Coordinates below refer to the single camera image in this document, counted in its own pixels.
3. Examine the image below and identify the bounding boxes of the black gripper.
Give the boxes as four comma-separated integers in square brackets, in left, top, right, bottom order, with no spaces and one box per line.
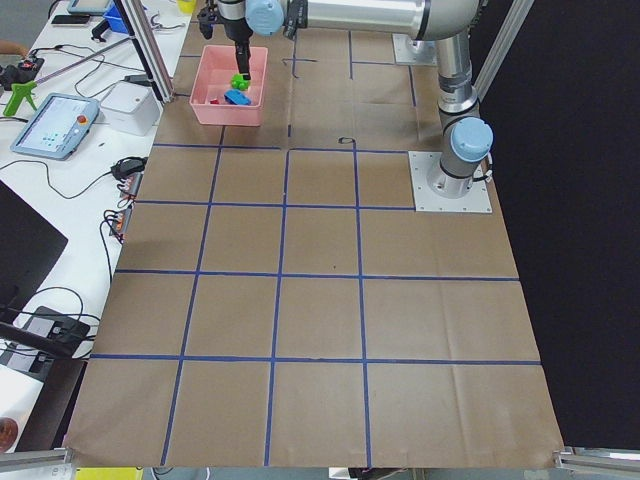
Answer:
[218,0,251,81]

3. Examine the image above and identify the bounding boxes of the green toy block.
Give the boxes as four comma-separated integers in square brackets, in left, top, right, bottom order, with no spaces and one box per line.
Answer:
[230,73,251,92]

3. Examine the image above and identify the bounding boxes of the blue toy block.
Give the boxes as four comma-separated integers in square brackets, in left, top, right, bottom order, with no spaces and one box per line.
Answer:
[224,89,252,106]

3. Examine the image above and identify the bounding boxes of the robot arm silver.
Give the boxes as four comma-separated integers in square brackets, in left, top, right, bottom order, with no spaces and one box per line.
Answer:
[197,0,493,199]

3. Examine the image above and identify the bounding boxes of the pink plastic box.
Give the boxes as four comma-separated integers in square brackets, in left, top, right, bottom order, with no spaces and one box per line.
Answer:
[189,45,268,126]

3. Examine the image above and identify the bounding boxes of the white square device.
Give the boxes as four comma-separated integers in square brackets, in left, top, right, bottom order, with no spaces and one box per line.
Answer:
[100,81,160,136]

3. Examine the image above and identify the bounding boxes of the blue storage bin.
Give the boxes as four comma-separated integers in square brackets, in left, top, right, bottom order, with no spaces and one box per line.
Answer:
[103,10,128,34]

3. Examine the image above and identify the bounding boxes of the black power adapter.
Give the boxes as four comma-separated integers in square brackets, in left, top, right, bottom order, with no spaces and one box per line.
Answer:
[110,156,148,180]

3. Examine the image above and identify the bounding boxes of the teach pendant tablet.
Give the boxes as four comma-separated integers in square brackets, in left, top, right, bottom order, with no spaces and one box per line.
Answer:
[10,93,100,160]

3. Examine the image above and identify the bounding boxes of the reach grabber tool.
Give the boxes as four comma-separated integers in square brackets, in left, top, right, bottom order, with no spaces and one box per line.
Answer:
[3,37,133,117]

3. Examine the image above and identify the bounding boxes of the black monitor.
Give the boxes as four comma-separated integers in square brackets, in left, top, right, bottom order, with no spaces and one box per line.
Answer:
[1,182,68,310]

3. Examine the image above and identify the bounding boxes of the black usb hub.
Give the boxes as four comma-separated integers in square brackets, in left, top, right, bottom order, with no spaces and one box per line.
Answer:
[20,307,90,358]

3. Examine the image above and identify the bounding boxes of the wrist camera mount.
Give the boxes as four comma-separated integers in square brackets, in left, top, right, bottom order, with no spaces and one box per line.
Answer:
[197,0,219,40]

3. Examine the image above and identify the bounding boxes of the aluminium frame post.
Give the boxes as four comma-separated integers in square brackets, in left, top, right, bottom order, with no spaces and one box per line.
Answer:
[114,0,174,104]

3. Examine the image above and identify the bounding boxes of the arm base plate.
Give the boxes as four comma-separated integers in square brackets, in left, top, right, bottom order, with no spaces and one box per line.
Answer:
[408,151,493,214]
[392,33,437,67]

